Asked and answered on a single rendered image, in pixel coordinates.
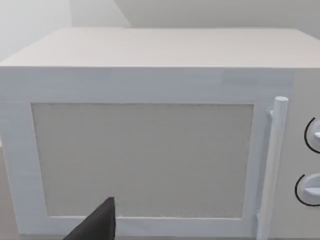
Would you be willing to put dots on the white microwave knob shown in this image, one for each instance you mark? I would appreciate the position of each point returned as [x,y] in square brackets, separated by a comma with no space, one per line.
[311,190]
[315,135]

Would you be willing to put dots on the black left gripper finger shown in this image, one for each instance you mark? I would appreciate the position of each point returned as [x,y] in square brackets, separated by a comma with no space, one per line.
[100,222]

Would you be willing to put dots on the pale microwave door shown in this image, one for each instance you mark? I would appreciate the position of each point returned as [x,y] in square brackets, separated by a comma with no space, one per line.
[140,155]

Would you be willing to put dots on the pale microwave oven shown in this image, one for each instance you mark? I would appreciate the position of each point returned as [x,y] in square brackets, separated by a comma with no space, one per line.
[160,50]

